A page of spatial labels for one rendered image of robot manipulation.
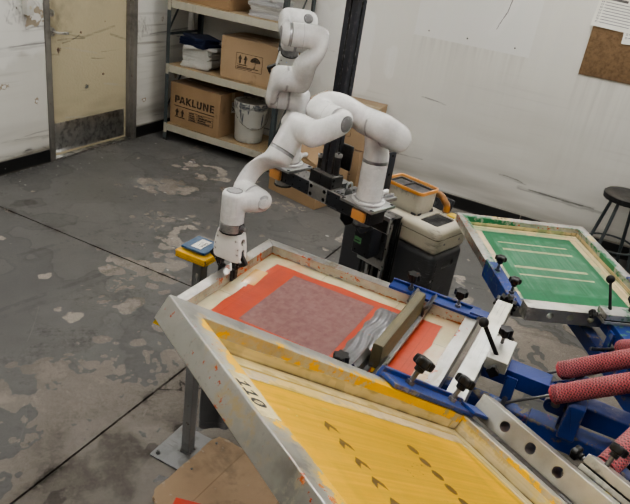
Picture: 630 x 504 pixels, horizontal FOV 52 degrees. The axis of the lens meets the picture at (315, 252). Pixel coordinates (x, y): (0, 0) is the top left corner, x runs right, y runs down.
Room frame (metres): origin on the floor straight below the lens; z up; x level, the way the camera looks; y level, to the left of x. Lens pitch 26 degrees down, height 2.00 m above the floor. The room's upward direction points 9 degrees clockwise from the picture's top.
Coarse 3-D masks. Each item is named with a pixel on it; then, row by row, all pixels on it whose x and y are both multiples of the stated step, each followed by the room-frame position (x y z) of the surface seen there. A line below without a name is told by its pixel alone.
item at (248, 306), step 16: (224, 304) 1.66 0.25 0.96; (240, 304) 1.67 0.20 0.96; (256, 304) 1.69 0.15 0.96; (272, 304) 1.70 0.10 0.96; (288, 304) 1.72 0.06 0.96; (240, 320) 1.59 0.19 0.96; (256, 320) 1.60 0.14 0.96; (272, 320) 1.61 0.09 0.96; (288, 320) 1.63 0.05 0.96; (304, 320) 1.64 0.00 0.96; (320, 320) 1.65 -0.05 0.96; (288, 336) 1.54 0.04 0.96; (304, 336) 1.56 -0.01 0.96; (320, 336) 1.57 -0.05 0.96; (336, 336) 1.58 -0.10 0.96; (352, 336) 1.60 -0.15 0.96; (320, 352) 1.49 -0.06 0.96; (400, 352) 1.55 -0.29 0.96; (400, 368) 1.47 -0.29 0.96
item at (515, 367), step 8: (512, 360) 1.47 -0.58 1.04; (512, 368) 1.43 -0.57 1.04; (520, 368) 1.44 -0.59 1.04; (528, 368) 1.44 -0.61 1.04; (488, 376) 1.44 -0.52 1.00; (496, 376) 1.43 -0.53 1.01; (504, 376) 1.42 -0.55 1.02; (512, 376) 1.42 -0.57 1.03; (520, 376) 1.41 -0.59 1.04; (528, 376) 1.41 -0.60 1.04; (536, 376) 1.41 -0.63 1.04; (544, 376) 1.42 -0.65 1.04; (552, 376) 1.42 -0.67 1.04; (520, 384) 1.41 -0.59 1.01; (528, 384) 1.40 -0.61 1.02; (536, 384) 1.39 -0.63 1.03; (544, 384) 1.38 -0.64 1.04; (528, 392) 1.40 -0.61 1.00; (536, 392) 1.39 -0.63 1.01; (544, 392) 1.38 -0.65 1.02
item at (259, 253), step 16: (272, 240) 2.08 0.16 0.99; (256, 256) 1.94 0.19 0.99; (288, 256) 2.01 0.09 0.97; (304, 256) 1.99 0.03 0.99; (224, 272) 1.79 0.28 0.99; (240, 272) 1.85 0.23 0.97; (336, 272) 1.94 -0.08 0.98; (352, 272) 1.93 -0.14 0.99; (192, 288) 1.67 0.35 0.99; (208, 288) 1.69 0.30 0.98; (368, 288) 1.89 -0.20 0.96; (384, 288) 1.87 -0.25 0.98; (464, 320) 1.73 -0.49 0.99; (464, 336) 1.64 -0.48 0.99; (448, 352) 1.54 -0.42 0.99; (448, 368) 1.46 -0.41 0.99; (432, 384) 1.38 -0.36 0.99
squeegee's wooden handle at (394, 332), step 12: (420, 300) 1.69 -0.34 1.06; (408, 312) 1.60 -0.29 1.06; (420, 312) 1.72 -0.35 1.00; (396, 324) 1.53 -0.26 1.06; (408, 324) 1.61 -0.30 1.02; (384, 336) 1.46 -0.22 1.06; (396, 336) 1.51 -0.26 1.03; (372, 348) 1.42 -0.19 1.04; (384, 348) 1.42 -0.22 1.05; (372, 360) 1.42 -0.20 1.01
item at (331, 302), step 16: (272, 272) 1.91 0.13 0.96; (288, 272) 1.92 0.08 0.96; (256, 288) 1.78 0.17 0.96; (272, 288) 1.80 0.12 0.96; (288, 288) 1.82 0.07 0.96; (304, 288) 1.83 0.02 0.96; (320, 288) 1.85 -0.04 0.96; (336, 288) 1.87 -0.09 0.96; (304, 304) 1.73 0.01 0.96; (320, 304) 1.75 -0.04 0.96; (336, 304) 1.76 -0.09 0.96; (352, 304) 1.78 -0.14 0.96; (368, 304) 1.79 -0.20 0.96; (384, 304) 1.81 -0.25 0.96; (336, 320) 1.67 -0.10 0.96; (352, 320) 1.68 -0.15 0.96; (416, 336) 1.65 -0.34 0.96; (432, 336) 1.66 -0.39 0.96; (416, 352) 1.56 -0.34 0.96
